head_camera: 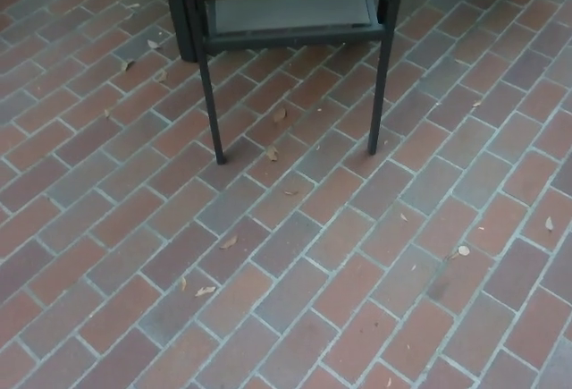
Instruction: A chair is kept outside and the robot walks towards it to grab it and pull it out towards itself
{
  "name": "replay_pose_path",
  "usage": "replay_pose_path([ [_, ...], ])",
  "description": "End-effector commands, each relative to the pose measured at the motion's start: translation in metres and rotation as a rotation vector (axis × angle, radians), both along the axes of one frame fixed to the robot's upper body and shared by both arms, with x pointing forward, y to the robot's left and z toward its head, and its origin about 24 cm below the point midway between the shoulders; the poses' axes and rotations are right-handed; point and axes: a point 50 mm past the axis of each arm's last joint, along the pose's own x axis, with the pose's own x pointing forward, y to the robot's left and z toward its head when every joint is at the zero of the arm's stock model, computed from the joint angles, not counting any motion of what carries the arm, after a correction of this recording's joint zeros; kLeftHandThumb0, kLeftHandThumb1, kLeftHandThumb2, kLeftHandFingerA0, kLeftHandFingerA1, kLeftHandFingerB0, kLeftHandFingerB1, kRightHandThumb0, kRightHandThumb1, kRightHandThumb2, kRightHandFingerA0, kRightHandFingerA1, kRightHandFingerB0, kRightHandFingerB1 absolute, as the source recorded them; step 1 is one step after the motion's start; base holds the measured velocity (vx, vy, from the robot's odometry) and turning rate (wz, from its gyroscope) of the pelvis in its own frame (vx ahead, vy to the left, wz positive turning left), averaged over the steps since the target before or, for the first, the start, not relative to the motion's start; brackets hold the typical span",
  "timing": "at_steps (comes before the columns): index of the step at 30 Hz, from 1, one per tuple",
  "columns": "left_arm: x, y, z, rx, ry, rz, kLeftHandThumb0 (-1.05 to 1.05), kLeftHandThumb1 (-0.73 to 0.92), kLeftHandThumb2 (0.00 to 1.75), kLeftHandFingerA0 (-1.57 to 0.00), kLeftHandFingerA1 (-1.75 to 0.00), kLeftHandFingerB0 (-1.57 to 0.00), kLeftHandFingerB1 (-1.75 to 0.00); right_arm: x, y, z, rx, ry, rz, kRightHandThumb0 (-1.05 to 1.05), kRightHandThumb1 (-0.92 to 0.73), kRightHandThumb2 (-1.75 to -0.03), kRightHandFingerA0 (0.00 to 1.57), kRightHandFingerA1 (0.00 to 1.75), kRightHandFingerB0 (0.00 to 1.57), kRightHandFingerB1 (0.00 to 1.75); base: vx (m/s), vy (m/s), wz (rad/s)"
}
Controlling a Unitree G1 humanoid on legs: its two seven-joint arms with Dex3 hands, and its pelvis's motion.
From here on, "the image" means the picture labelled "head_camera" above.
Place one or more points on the round wooden table, dark rim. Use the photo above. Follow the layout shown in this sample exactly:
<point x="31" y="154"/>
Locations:
<point x="183" y="27"/>

